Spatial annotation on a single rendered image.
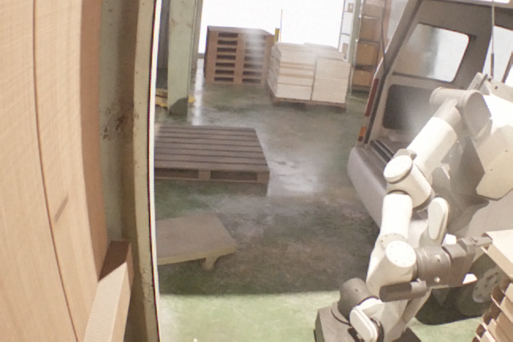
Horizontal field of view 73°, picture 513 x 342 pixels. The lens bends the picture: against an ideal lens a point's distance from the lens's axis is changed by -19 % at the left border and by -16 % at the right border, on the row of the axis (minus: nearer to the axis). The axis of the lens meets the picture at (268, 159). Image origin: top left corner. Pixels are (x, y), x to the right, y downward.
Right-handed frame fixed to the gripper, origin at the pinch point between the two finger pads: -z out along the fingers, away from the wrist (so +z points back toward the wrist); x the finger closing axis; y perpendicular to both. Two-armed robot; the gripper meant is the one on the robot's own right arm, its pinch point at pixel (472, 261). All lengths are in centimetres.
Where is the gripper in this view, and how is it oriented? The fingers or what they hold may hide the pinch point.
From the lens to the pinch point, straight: 97.8
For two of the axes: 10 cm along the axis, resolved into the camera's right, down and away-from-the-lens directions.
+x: -1.1, 9.2, 3.8
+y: 1.7, 4.0, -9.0
